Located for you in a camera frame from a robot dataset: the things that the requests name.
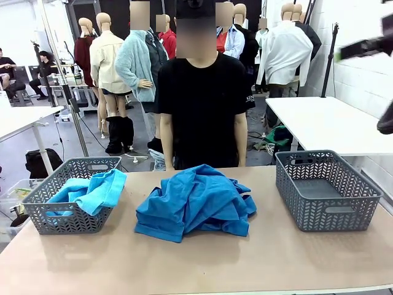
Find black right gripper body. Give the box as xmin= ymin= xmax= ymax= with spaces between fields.
xmin=380 ymin=14 xmax=393 ymax=58

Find light blue garment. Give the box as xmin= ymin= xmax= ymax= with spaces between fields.
xmin=47 ymin=168 xmax=127 ymax=216

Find person's right forearm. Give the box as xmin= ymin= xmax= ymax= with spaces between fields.
xmin=161 ymin=135 xmax=176 ymax=171

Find person's left forearm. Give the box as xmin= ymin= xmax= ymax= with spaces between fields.
xmin=236 ymin=135 xmax=247 ymax=168

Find black light stand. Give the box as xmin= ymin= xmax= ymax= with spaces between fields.
xmin=321 ymin=22 xmax=340 ymax=98

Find mannequin in black jacket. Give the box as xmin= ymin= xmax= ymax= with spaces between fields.
xmin=291 ymin=3 xmax=322 ymax=77

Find mannequin in white shirt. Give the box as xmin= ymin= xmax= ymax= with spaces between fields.
xmin=256 ymin=2 xmax=314 ymax=98

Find large white table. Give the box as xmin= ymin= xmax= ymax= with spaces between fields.
xmin=265 ymin=96 xmax=393 ymax=157

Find mannequin in white green top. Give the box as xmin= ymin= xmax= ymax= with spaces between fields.
xmin=254 ymin=17 xmax=271 ymax=93

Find mannequin in black clothes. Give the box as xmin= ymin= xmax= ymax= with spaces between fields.
xmin=233 ymin=3 xmax=260 ymax=93

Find green bag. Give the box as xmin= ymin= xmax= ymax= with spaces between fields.
xmin=263 ymin=124 xmax=292 ymax=152

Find mannequin in pale blue shirt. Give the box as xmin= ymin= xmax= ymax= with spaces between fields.
xmin=216 ymin=2 xmax=246 ymax=59

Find person in black T-shirt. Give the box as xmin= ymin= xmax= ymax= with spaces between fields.
xmin=155 ymin=0 xmax=256 ymax=170

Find black cap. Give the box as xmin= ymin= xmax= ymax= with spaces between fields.
xmin=175 ymin=0 xmax=217 ymax=19

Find grey woven-pattern plastic basket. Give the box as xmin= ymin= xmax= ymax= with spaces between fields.
xmin=21 ymin=155 xmax=123 ymax=236
xmin=274 ymin=149 xmax=384 ymax=233

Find mannequin in red top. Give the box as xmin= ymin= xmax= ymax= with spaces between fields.
xmin=155 ymin=14 xmax=177 ymax=59

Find mannequin in light blue fleece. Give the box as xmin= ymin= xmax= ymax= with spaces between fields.
xmin=115 ymin=1 xmax=165 ymax=154

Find blue jeans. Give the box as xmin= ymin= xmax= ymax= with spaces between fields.
xmin=148 ymin=148 xmax=168 ymax=172

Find white mannequin floor stand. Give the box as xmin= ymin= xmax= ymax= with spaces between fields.
xmin=124 ymin=152 xmax=149 ymax=163

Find mannequin in cream jacket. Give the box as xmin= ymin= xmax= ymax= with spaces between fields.
xmin=88 ymin=12 xmax=134 ymax=154

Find black furry boots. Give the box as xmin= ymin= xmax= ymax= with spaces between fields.
xmin=105 ymin=116 xmax=135 ymax=155

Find mannequin in maroon top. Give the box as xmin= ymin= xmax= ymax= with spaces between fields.
xmin=73 ymin=17 xmax=99 ymax=105

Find slanted metal pole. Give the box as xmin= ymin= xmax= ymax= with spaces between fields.
xmin=39 ymin=0 xmax=90 ymax=157

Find seated person with dark hair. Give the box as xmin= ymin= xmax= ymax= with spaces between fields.
xmin=29 ymin=50 xmax=59 ymax=101

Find black backpack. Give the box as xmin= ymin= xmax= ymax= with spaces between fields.
xmin=25 ymin=148 xmax=64 ymax=179

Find white table with white leg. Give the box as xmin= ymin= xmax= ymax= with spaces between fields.
xmin=0 ymin=105 xmax=65 ymax=176

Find seated person in black shirt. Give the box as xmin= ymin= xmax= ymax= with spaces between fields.
xmin=0 ymin=47 xmax=27 ymax=101

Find clear plastic bin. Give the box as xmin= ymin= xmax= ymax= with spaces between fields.
xmin=0 ymin=179 xmax=44 ymax=243

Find black right arm cable sleeve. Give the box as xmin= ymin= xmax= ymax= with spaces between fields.
xmin=376 ymin=101 xmax=393 ymax=135

